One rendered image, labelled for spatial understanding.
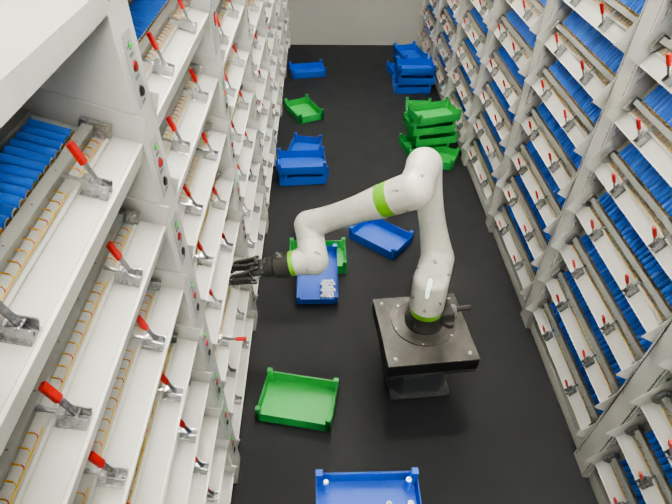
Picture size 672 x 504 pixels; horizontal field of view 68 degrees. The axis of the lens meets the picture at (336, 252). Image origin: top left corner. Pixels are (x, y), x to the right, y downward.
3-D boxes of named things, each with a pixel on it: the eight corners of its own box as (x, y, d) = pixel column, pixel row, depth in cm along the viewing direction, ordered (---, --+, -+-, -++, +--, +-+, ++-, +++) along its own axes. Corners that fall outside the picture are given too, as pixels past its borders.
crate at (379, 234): (412, 241, 282) (414, 230, 277) (392, 261, 270) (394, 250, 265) (369, 220, 295) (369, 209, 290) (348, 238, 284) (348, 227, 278)
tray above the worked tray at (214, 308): (237, 230, 193) (244, 203, 184) (212, 363, 148) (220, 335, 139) (183, 218, 188) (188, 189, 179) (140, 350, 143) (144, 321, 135)
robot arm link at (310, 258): (327, 270, 173) (333, 274, 184) (323, 235, 176) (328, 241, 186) (288, 276, 175) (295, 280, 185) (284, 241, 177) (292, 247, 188)
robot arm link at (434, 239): (458, 261, 201) (444, 138, 170) (452, 288, 189) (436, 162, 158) (426, 260, 206) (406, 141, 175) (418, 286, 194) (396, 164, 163)
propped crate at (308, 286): (338, 303, 247) (338, 297, 240) (296, 304, 247) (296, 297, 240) (336, 250, 262) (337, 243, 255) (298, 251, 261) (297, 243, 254)
